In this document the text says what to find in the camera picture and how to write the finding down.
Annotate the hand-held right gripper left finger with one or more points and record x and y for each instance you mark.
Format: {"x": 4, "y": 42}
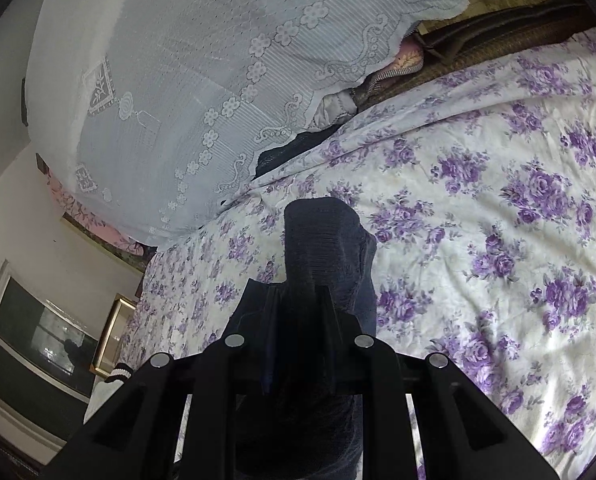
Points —
{"x": 250, "y": 355}

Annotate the purple floral bed sheet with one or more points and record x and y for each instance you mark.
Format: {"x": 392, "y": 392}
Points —
{"x": 477, "y": 235}

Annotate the navy knit sweater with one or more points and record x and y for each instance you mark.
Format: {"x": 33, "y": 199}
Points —
{"x": 323, "y": 250}

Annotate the pink blanket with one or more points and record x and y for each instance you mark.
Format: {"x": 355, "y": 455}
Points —
{"x": 93, "y": 222}

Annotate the white lace cover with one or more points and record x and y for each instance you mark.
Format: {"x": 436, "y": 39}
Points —
{"x": 203, "y": 60}

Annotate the pink embroidered pillow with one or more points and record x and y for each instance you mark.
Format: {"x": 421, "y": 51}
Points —
{"x": 410, "y": 60}

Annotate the grey satin cloth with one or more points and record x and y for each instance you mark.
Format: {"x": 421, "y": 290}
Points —
{"x": 335, "y": 107}

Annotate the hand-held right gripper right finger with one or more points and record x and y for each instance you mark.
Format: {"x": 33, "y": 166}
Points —
{"x": 348, "y": 355}

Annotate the white framed window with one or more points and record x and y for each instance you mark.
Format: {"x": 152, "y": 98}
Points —
{"x": 28, "y": 350}

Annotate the wooden picture frame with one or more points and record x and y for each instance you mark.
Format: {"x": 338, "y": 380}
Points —
{"x": 110, "y": 332}

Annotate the dark cloth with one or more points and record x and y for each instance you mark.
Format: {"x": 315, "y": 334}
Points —
{"x": 288, "y": 152}

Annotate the brown woven mat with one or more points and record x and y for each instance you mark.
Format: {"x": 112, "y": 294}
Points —
{"x": 502, "y": 35}

